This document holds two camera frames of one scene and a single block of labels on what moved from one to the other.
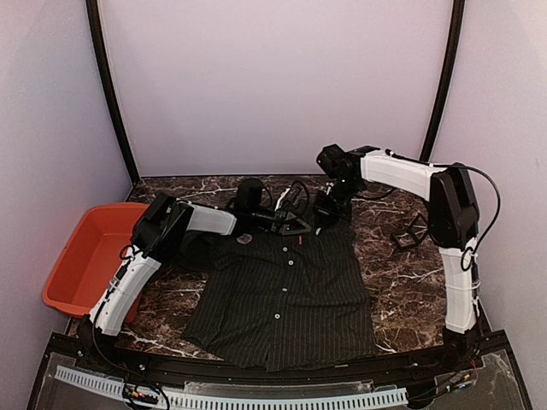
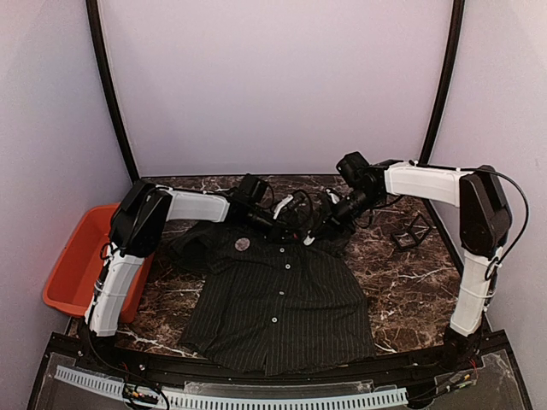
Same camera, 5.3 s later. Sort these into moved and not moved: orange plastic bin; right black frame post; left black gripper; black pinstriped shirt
Moved: left black gripper
Not moved: orange plastic bin; right black frame post; black pinstriped shirt
